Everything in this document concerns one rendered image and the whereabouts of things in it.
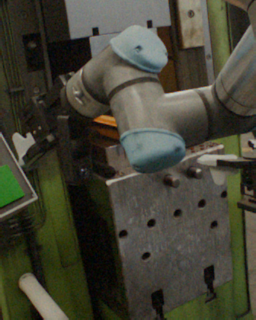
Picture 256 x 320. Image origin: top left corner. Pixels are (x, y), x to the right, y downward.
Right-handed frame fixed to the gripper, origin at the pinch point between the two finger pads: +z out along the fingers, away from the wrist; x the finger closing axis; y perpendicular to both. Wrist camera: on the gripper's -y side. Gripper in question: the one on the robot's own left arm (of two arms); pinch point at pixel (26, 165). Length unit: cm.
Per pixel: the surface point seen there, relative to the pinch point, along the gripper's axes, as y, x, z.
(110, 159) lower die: -4.9, -36.3, 13.7
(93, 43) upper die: 21.2, -36.1, -1.3
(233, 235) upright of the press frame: -50, -90, 30
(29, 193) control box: -3.5, -5.4, 10.4
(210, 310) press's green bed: -60, -55, 28
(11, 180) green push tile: 0.2, -2.4, 9.7
